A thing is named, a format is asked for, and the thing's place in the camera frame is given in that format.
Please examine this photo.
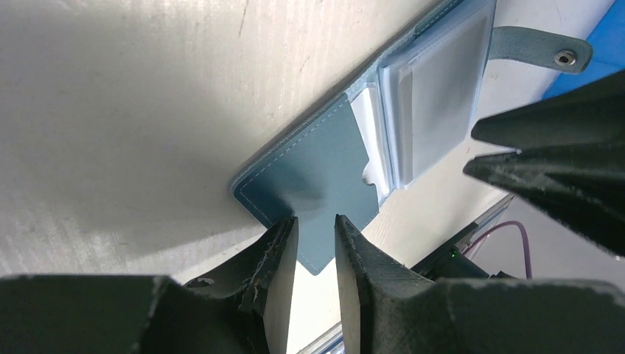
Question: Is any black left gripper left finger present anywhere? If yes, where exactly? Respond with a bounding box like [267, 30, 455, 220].
[1, 217, 298, 353]

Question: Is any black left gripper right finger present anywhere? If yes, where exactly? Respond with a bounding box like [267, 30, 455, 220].
[334, 214, 625, 354]

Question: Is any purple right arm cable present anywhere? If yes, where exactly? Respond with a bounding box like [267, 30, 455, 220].
[464, 221, 533, 280]

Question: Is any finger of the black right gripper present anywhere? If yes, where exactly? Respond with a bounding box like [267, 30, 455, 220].
[463, 73, 624, 257]

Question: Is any blue plastic bin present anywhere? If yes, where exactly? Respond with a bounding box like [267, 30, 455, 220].
[542, 0, 625, 101]

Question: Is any teal leather card holder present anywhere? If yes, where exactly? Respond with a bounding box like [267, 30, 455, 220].
[231, 1, 593, 275]

